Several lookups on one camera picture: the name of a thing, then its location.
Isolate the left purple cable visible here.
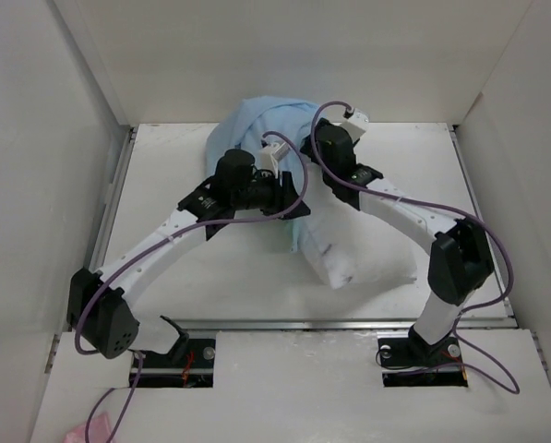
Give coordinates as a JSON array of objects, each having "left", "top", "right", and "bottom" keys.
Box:
[{"left": 74, "top": 132, "right": 311, "bottom": 442}]

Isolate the pink plastic bag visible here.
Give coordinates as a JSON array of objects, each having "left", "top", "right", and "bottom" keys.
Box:
[{"left": 62, "top": 413, "right": 114, "bottom": 443}]

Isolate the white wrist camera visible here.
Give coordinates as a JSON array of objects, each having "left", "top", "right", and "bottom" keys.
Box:
[
  {"left": 340, "top": 108, "right": 369, "bottom": 142},
  {"left": 258, "top": 142, "right": 290, "bottom": 176}
]

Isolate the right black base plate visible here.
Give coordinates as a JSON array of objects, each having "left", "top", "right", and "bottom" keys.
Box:
[{"left": 376, "top": 336, "right": 468, "bottom": 388}]

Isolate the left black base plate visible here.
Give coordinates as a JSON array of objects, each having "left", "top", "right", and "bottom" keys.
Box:
[{"left": 137, "top": 338, "right": 216, "bottom": 389}]

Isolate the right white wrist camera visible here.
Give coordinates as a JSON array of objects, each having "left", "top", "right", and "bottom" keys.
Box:
[{"left": 340, "top": 108, "right": 369, "bottom": 142}]

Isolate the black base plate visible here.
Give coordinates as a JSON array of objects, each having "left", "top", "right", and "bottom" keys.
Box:
[
  {"left": 376, "top": 336, "right": 468, "bottom": 388},
  {"left": 137, "top": 338, "right": 216, "bottom": 389}
]

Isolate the white pillow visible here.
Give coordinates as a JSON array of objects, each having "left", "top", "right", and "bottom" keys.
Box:
[{"left": 292, "top": 179, "right": 417, "bottom": 290}]

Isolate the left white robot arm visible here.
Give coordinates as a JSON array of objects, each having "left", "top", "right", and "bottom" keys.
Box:
[{"left": 66, "top": 149, "right": 310, "bottom": 366}]

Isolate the aluminium front rail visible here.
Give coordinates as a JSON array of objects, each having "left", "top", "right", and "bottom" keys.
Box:
[{"left": 78, "top": 316, "right": 519, "bottom": 333}]

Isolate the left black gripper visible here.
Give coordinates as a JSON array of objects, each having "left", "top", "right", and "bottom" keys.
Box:
[{"left": 233, "top": 169, "right": 309, "bottom": 222}]

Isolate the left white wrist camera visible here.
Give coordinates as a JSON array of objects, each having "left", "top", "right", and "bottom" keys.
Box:
[{"left": 258, "top": 142, "right": 290, "bottom": 176}]

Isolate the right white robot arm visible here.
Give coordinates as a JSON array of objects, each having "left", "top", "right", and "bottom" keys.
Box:
[{"left": 301, "top": 118, "right": 494, "bottom": 364}]

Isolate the light blue pillowcase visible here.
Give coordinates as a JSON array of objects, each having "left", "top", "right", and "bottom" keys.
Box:
[{"left": 203, "top": 95, "right": 325, "bottom": 254}]

